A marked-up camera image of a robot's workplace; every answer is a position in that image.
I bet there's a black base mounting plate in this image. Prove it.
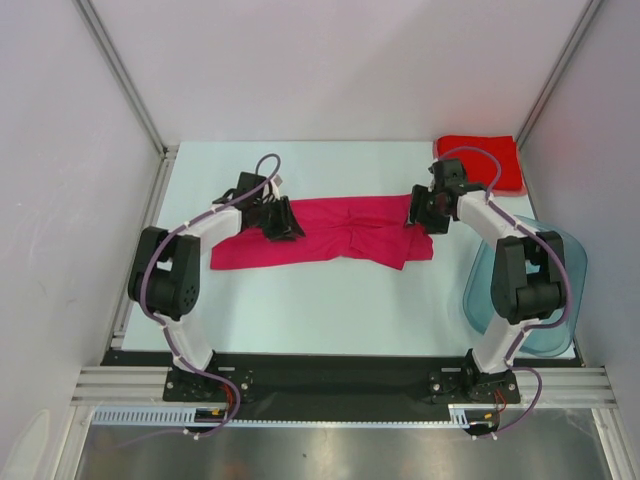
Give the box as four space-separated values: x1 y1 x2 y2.
99 349 584 421

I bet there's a folded red t shirt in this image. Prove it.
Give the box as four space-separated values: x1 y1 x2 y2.
433 135 525 191

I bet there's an aluminium frame post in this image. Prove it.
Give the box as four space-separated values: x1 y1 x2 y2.
73 0 167 158
515 0 607 150

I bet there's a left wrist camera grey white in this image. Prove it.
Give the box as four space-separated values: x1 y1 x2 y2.
270 175 282 199

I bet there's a teal transparent plastic bin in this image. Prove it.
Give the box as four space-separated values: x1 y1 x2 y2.
461 214 589 357

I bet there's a front aluminium frame rail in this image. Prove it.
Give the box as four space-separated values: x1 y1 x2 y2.
72 366 617 409

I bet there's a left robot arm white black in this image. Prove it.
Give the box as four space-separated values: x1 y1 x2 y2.
128 172 305 401

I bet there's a right aluminium frame post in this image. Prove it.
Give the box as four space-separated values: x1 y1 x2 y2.
515 0 607 150

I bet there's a magenta pink t shirt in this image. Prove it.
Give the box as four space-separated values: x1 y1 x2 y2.
210 195 434 271

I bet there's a grey slotted cable duct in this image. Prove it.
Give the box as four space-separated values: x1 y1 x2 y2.
91 405 498 429

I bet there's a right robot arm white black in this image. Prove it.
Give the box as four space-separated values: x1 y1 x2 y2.
407 158 573 403

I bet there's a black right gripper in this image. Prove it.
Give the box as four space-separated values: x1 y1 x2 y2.
402 184 450 235

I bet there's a left aluminium frame post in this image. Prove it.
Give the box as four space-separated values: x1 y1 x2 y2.
73 0 167 158

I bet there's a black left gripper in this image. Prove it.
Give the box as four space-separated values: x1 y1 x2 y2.
253 196 305 243

